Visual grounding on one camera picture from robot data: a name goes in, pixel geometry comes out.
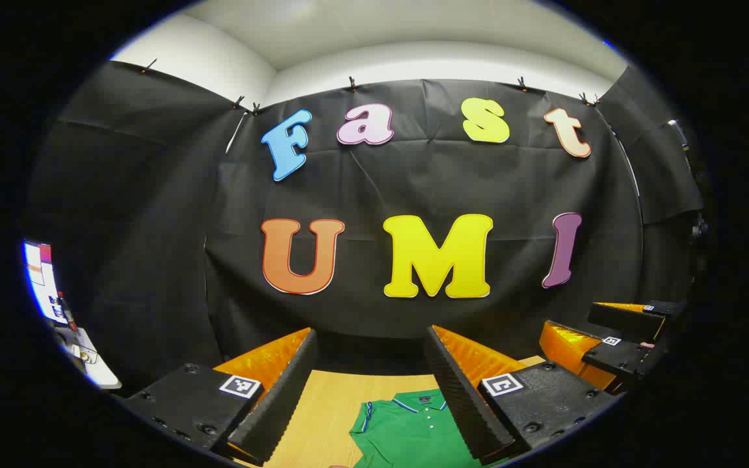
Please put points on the black backdrop cloth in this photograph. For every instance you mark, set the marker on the black backdrop cloth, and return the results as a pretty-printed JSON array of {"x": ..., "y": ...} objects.
[{"x": 413, "y": 188}]

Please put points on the green T-shirt with striped collar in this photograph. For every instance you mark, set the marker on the green T-shirt with striped collar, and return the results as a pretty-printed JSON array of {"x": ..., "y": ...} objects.
[{"x": 407, "y": 435}]

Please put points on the computer monitor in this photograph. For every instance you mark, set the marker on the computer monitor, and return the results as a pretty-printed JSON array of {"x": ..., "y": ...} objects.
[{"x": 41, "y": 279}]

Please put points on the small white side table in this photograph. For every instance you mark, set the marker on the small white side table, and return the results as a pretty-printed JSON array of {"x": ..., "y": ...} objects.
[{"x": 98, "y": 367}]

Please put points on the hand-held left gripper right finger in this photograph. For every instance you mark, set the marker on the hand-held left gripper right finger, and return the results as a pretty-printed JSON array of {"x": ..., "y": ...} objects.
[{"x": 459, "y": 396}]

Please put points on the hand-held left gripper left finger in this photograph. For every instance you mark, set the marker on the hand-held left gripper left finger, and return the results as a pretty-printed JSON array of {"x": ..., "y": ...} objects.
[{"x": 283, "y": 396}]

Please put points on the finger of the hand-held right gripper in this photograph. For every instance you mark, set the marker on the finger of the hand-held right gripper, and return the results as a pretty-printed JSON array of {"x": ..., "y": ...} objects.
[
  {"x": 615, "y": 357},
  {"x": 621, "y": 322}
]

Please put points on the red-capped dark bottle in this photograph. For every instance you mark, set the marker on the red-capped dark bottle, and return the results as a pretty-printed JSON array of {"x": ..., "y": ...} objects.
[{"x": 69, "y": 315}]

